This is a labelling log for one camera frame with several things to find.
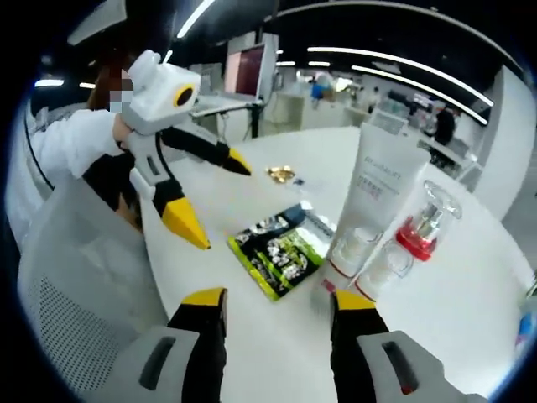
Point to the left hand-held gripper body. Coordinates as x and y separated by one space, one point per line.
159 96

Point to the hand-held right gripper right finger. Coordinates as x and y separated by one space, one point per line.
377 365

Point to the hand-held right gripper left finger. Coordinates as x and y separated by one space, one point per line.
176 365

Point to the small clear cap skincare bottle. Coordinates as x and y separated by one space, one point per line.
348 256
384 273

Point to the red collar skincare bottle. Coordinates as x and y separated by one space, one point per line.
415 242

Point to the white skincare tube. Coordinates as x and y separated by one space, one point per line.
382 168

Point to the person's left hand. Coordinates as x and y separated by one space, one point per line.
125 130

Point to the white desk with black legs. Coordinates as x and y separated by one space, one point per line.
226 105

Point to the person's head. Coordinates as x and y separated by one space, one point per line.
102 80

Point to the person's black garment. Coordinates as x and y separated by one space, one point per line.
105 176

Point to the gold foil packet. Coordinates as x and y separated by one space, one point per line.
280 175

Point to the ceiling light strip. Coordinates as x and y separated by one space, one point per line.
419 87
377 57
195 19

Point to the red pink partition panel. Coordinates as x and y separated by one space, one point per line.
249 71

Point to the ceiling air conditioner vent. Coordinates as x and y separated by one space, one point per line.
98 21

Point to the small clear sachet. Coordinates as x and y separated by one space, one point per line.
301 184

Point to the white mesh office chair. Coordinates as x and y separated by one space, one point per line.
84 294

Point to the person's white jacket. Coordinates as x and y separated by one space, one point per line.
25 180

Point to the blue tissue pack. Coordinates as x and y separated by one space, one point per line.
528 331

